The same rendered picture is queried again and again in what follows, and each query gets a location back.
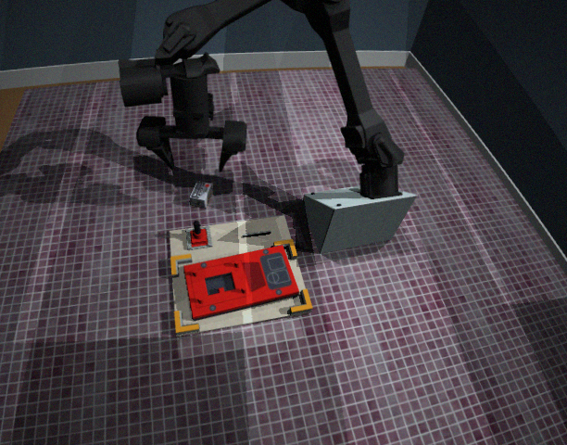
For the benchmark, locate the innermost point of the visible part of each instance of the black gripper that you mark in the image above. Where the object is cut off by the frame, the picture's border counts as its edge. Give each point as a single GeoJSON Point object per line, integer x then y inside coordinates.
{"type": "Point", "coordinates": [191, 123]}

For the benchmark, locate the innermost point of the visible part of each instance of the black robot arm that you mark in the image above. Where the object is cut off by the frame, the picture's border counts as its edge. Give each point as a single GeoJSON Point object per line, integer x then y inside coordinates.
{"type": "Point", "coordinates": [143, 81]}

